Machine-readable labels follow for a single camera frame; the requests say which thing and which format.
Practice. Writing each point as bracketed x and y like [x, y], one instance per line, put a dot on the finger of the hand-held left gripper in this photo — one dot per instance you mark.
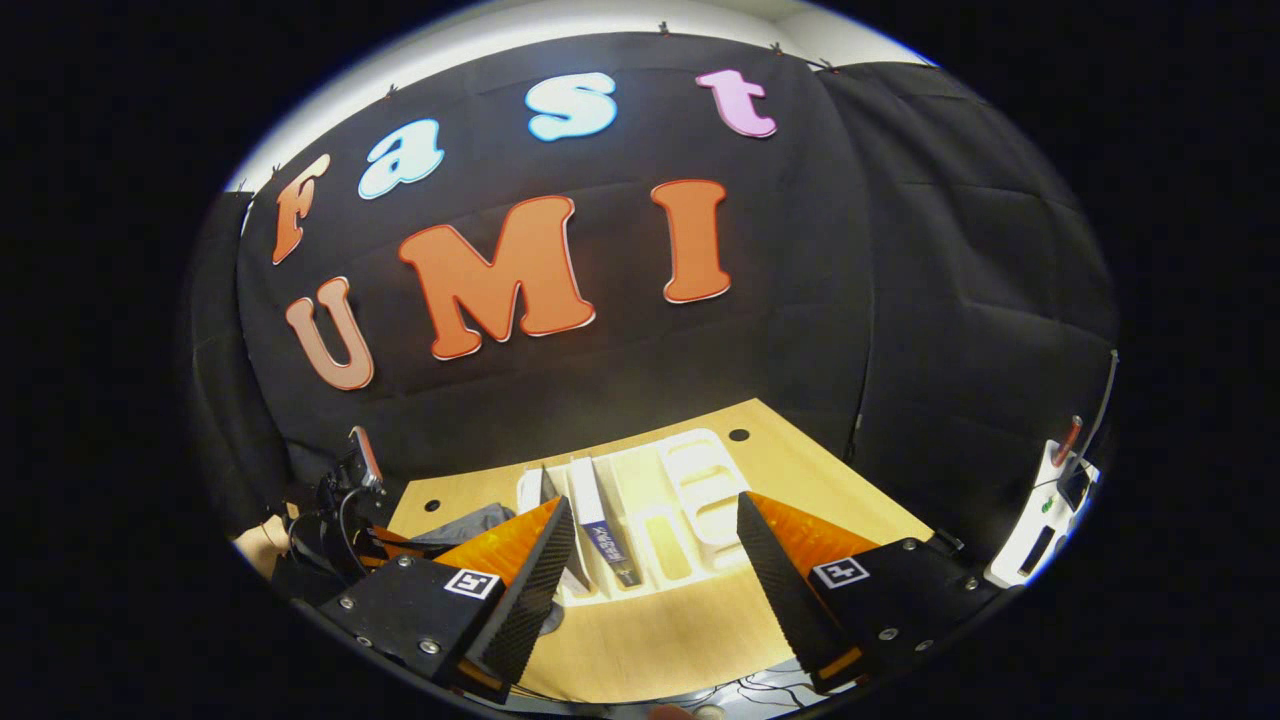
[400, 545]

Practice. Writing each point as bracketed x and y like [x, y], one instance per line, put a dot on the white plastic bookshelf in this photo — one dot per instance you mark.
[700, 490]

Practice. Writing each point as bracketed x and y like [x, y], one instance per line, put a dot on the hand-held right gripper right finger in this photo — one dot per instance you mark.
[785, 590]

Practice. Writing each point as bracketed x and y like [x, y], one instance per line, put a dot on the white device box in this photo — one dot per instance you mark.
[1035, 530]

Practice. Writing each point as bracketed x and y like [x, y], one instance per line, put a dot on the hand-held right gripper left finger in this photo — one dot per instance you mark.
[535, 590]

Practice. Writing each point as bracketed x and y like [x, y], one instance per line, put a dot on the blue spine book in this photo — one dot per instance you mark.
[600, 525]

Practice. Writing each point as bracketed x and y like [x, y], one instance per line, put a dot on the dark grey schoolbag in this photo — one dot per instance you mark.
[470, 522]

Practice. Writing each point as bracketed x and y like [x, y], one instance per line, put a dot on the black backdrop cloth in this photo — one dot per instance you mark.
[800, 340]

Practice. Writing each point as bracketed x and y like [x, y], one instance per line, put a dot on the book with black-white photo cover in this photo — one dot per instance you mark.
[577, 570]

